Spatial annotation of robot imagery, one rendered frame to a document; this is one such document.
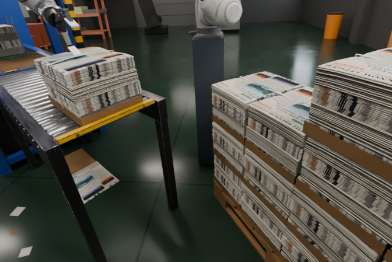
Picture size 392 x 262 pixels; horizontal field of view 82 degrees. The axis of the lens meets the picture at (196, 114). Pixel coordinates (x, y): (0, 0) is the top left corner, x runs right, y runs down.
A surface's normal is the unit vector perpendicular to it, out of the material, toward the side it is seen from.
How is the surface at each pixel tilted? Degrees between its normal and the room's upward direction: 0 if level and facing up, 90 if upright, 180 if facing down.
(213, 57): 90
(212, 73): 90
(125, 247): 0
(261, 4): 90
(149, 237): 0
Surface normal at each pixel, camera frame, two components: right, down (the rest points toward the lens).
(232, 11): 0.46, 0.48
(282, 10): -0.11, 0.48
